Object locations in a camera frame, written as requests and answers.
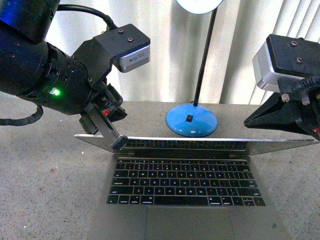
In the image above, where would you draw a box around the black right camera cable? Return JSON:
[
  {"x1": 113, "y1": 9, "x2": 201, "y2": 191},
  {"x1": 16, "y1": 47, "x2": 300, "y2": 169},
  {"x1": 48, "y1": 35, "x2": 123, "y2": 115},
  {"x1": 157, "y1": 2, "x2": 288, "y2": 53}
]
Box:
[{"x1": 277, "y1": 74, "x2": 320, "y2": 105}]

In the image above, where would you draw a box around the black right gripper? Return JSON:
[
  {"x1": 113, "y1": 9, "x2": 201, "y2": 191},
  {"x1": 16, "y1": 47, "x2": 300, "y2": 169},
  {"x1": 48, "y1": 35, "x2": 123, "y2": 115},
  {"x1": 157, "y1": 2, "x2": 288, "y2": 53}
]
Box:
[{"x1": 243, "y1": 92, "x2": 320, "y2": 140}]

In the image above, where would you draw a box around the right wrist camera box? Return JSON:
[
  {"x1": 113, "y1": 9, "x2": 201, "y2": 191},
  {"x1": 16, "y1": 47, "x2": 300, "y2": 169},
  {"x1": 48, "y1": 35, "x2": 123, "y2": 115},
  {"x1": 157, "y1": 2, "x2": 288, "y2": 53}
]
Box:
[{"x1": 252, "y1": 34, "x2": 320, "y2": 93}]

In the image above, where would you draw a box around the silver laptop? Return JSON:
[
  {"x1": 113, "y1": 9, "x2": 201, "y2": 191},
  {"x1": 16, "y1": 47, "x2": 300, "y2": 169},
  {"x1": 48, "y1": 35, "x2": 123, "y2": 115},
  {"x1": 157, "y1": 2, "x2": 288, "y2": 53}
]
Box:
[{"x1": 77, "y1": 134, "x2": 315, "y2": 240}]

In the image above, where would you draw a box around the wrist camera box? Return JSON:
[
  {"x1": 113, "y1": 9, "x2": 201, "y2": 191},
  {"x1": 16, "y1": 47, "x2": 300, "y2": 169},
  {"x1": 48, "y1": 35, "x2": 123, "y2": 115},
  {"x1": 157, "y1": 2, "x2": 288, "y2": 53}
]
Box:
[
  {"x1": 252, "y1": 34, "x2": 320, "y2": 93},
  {"x1": 94, "y1": 24, "x2": 151, "y2": 73}
]

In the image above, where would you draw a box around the blue desk lamp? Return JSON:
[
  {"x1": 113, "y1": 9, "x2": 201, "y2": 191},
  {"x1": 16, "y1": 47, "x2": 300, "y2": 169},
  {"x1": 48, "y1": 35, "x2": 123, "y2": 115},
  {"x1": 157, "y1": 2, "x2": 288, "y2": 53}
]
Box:
[{"x1": 166, "y1": 0, "x2": 222, "y2": 138}]

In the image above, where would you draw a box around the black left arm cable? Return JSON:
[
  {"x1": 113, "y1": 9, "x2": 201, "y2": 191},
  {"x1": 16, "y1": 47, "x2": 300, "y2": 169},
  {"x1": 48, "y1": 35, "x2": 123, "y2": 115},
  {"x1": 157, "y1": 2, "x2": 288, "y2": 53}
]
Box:
[{"x1": 0, "y1": 4, "x2": 119, "y2": 127}]

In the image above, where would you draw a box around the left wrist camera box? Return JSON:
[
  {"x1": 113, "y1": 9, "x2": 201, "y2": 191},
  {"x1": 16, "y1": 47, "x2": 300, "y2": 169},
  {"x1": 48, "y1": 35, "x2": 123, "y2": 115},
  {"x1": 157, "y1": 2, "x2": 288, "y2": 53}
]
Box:
[{"x1": 94, "y1": 24, "x2": 151, "y2": 73}]

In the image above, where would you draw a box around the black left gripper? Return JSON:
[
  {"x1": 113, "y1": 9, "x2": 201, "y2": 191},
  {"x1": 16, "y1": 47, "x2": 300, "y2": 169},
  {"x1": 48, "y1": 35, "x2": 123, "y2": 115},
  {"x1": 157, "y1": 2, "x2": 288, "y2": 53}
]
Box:
[{"x1": 65, "y1": 38, "x2": 128, "y2": 152}]

